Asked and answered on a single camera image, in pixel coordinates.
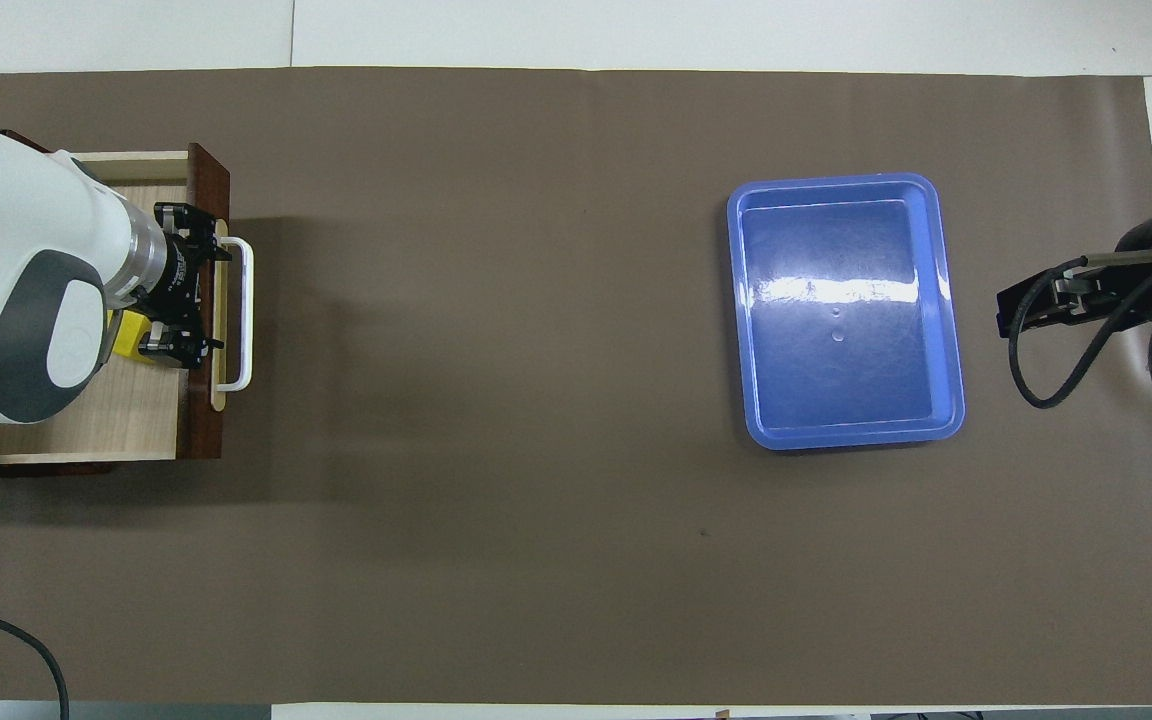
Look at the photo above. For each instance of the brown table mat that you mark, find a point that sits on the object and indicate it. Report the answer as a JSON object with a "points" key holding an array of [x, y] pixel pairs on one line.
{"points": [[536, 450]]}

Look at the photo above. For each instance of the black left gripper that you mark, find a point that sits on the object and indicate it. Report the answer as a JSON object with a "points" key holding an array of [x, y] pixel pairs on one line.
{"points": [[174, 278]]}

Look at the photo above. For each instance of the blue plastic tray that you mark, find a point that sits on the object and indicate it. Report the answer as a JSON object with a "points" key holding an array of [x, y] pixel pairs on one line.
{"points": [[886, 400]]}

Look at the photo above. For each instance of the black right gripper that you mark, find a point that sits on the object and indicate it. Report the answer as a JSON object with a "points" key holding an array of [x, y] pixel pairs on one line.
{"points": [[1131, 280]]}

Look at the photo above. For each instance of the yellow cube block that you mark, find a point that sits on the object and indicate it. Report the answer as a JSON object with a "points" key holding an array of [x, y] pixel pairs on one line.
{"points": [[128, 335]]}

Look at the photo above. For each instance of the wooden drawer with light interior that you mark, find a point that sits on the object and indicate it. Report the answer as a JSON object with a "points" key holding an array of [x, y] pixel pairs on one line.
{"points": [[136, 420]]}

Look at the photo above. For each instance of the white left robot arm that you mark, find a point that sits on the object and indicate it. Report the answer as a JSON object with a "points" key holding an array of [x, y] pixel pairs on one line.
{"points": [[16, 250]]}

